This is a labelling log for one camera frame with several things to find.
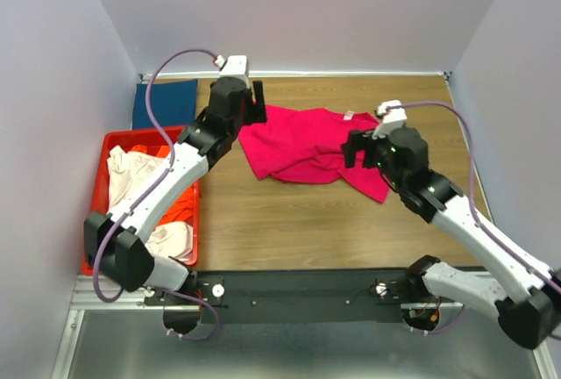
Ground folded blue t shirt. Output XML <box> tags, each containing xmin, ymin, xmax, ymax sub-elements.
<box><xmin>131</xmin><ymin>80</ymin><xmax>198</xmax><ymax>130</ymax></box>

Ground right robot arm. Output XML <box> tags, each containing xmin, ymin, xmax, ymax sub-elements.
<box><xmin>342</xmin><ymin>127</ymin><xmax>560</xmax><ymax>349</ymax></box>

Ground aluminium frame rail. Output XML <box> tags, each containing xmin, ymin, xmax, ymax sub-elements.
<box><xmin>50</xmin><ymin>275</ymin><xmax>154</xmax><ymax>379</ymax></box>

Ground purple cable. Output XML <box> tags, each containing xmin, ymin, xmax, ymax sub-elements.
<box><xmin>389</xmin><ymin>100</ymin><xmax>561</xmax><ymax>340</ymax></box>
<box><xmin>90</xmin><ymin>48</ymin><xmax>227</xmax><ymax>304</ymax></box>

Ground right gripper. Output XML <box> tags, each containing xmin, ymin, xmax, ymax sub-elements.
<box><xmin>338</xmin><ymin>127</ymin><xmax>405</xmax><ymax>190</ymax></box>

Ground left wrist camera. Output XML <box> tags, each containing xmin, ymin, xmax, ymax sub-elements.
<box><xmin>213</xmin><ymin>54</ymin><xmax>250</xmax><ymax>88</ymax></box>

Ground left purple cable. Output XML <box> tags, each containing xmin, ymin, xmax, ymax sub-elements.
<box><xmin>90</xmin><ymin>48</ymin><xmax>227</xmax><ymax>304</ymax></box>

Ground magenta t shirt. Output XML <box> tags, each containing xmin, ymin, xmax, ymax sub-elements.
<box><xmin>238</xmin><ymin>104</ymin><xmax>389</xmax><ymax>204</ymax></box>

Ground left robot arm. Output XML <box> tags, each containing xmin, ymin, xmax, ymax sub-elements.
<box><xmin>84</xmin><ymin>76</ymin><xmax>266</xmax><ymax>304</ymax></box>

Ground black mounting base plate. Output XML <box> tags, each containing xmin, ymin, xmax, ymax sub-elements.
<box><xmin>144</xmin><ymin>268</ymin><xmax>442</xmax><ymax>332</ymax></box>

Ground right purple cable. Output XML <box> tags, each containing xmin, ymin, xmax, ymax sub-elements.
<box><xmin>389</xmin><ymin>100</ymin><xmax>561</xmax><ymax>340</ymax></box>

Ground orange t shirt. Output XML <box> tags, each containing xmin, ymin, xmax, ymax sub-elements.
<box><xmin>130</xmin><ymin>144</ymin><xmax>200</xmax><ymax>225</ymax></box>

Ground pale pink t shirt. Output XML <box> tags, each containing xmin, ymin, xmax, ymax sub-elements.
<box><xmin>107</xmin><ymin>146</ymin><xmax>193</xmax><ymax>259</ymax></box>

